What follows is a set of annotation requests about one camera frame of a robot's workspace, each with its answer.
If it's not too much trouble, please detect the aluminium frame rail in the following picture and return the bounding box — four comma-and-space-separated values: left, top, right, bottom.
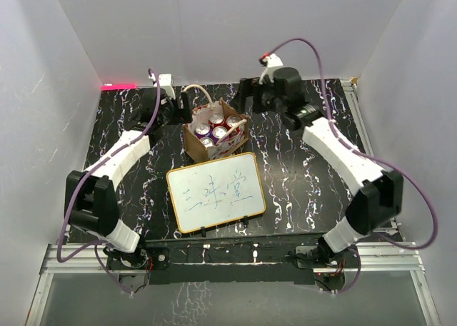
26, 245, 146, 325

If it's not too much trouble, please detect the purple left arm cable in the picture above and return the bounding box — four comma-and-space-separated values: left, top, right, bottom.
56, 68, 161, 298

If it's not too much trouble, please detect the printed canvas tote bag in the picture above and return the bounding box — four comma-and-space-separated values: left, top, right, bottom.
182, 84, 249, 163

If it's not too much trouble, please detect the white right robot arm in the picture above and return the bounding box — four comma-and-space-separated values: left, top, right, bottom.
231, 67, 403, 267

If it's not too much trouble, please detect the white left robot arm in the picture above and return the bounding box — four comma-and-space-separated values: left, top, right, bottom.
64, 87, 192, 268

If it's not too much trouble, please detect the pink tape strip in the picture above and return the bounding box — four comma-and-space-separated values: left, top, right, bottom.
101, 83, 137, 91

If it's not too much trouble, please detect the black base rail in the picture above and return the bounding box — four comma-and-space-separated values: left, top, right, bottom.
104, 233, 360, 290

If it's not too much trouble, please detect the purple soda can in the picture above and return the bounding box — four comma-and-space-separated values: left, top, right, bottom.
200, 137, 214, 148
211, 126, 227, 143
194, 123, 211, 138

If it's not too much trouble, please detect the red cola can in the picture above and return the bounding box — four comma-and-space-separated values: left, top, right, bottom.
226, 115, 242, 132
209, 113, 225, 128

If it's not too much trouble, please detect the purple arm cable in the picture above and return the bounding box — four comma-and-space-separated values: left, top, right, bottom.
56, 68, 161, 298
262, 37, 440, 295

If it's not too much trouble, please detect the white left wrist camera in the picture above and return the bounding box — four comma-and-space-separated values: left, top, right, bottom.
149, 73, 174, 89

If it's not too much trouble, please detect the yellow framed whiteboard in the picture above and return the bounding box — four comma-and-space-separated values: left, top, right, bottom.
166, 152, 266, 234

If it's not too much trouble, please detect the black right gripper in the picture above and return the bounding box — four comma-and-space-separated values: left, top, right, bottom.
229, 78, 285, 116

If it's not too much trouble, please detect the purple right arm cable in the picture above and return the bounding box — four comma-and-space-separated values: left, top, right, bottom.
262, 37, 440, 295

